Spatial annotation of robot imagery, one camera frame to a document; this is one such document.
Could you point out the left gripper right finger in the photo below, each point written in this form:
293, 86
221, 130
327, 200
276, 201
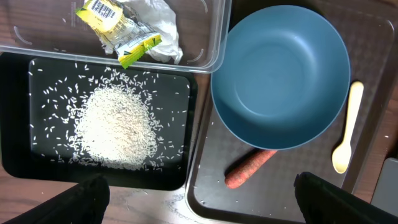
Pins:
322, 202

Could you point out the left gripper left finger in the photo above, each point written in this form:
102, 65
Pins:
83, 203

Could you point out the yellow plastic spoon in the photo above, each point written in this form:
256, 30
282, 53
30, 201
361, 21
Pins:
342, 154

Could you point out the white rice pile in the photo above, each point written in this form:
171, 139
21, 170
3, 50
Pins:
91, 115

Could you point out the orange carrot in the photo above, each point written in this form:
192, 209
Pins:
245, 169

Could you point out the dark blue plate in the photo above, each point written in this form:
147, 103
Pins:
284, 78

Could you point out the yellow green snack wrapper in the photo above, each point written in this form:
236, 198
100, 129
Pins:
129, 39

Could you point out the black waste tray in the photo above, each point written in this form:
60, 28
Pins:
15, 124

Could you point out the clear plastic bin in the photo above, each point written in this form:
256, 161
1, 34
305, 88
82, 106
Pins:
180, 35

